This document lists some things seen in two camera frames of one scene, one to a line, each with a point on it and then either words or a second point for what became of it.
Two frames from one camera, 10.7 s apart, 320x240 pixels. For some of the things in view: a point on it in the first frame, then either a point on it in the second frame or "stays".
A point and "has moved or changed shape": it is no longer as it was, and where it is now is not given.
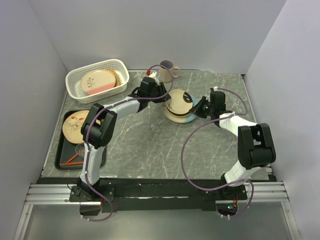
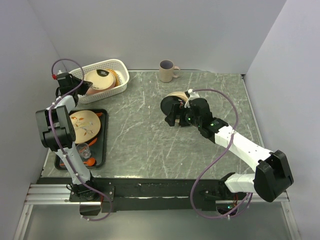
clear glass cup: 80,149 stays
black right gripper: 197,110 -> 171,118
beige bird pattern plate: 72,126 stays
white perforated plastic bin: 73,81 stays
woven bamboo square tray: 117,80 stays
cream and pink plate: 97,81 has moved or changed shape
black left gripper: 161,87 -> 85,84
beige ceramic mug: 165,75 stays
